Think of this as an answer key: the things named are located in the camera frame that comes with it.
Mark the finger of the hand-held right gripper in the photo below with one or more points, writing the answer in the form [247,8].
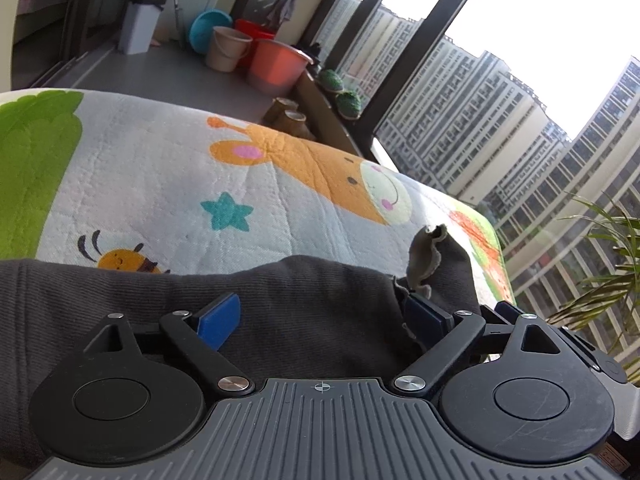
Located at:
[502,312]

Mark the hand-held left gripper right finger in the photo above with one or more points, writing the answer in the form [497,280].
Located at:
[425,317]

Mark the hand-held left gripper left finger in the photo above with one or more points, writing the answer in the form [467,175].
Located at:
[217,320]

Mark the dark grey knit garment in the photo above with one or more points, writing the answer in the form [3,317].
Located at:
[310,310]

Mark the tall palm plant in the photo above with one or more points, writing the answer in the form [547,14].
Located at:
[612,287]

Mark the printed animal play mat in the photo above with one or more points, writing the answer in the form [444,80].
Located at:
[175,170]

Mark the brown cups pair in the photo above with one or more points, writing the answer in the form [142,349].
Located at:
[295,125]

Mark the wooden cylinder cup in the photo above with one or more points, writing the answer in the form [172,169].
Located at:
[280,110]

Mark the round green potted plant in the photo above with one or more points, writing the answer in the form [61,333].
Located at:
[349,104]
[331,81]

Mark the orange plastic bucket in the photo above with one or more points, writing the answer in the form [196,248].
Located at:
[275,67]

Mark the beige plastic bucket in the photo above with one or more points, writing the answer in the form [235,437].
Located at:
[225,52]

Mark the blue plastic basin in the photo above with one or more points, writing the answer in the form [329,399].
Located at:
[205,30]

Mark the red plastic bucket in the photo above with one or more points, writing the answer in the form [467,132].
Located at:
[255,30]

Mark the white trash bin black lid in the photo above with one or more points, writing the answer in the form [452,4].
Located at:
[140,25]

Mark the metal mop pole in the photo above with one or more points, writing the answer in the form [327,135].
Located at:
[176,5]

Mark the grey hanging cloth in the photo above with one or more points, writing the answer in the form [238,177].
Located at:
[282,7]

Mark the black window frame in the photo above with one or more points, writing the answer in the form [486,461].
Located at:
[405,60]

